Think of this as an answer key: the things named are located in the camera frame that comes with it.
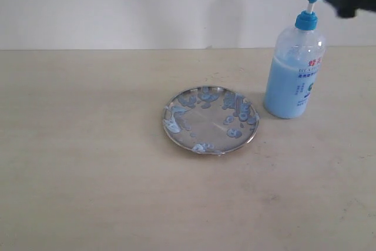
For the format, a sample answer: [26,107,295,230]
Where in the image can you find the round metal plate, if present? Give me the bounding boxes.
[162,85,260,156]

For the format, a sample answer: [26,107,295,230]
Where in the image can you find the blue pump lotion bottle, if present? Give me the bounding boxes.
[264,0,325,119]

